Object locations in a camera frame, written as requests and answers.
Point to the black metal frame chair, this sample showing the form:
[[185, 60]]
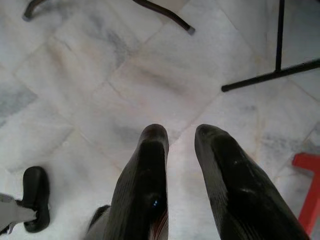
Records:
[[280, 50]]

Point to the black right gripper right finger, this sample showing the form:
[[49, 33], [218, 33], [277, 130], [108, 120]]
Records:
[[237, 185]]

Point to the red plastic stool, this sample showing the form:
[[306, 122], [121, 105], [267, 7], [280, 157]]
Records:
[[308, 190]]

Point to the robot right leg black foot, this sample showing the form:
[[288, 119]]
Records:
[[36, 197]]

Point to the marble top folding table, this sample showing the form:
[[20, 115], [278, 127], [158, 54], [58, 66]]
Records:
[[172, 17]]

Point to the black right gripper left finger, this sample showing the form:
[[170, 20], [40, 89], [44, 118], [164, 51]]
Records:
[[145, 180]]

